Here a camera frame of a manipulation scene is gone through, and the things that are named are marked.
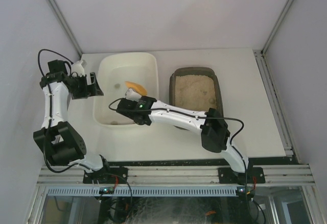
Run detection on yellow litter scoop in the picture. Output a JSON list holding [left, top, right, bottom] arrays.
[[125, 81, 148, 96]]

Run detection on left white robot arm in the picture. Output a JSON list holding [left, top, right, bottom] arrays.
[[33, 60, 104, 173]]

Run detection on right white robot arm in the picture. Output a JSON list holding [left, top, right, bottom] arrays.
[[115, 96, 248, 174]]

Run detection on dark grey litter box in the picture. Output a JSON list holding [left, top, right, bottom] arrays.
[[169, 67, 224, 116]]

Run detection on white plastic tub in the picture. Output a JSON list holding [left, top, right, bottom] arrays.
[[93, 52, 159, 128]]

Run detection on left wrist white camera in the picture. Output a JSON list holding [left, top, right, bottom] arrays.
[[71, 60, 86, 78]]

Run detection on wrist white camera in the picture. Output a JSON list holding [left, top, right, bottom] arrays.
[[71, 60, 86, 78], [125, 88, 142, 102]]

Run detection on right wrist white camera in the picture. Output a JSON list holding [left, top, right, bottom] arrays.
[[125, 88, 142, 102]]

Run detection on aluminium frame post left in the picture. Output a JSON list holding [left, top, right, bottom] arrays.
[[46, 0, 83, 57]]

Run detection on aluminium frame post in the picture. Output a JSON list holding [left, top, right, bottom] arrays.
[[261, 0, 295, 56], [46, 0, 83, 57]]

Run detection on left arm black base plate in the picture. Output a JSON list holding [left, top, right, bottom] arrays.
[[83, 167, 128, 184]]

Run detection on grey slotted cable duct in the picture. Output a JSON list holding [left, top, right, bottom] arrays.
[[47, 186, 238, 197]]

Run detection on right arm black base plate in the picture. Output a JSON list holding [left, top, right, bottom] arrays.
[[218, 167, 266, 185]]

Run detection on aluminium mounting rail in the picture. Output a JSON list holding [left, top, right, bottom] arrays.
[[37, 165, 315, 186]]

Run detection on aluminium frame post right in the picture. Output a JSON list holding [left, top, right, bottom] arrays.
[[261, 0, 295, 56]]

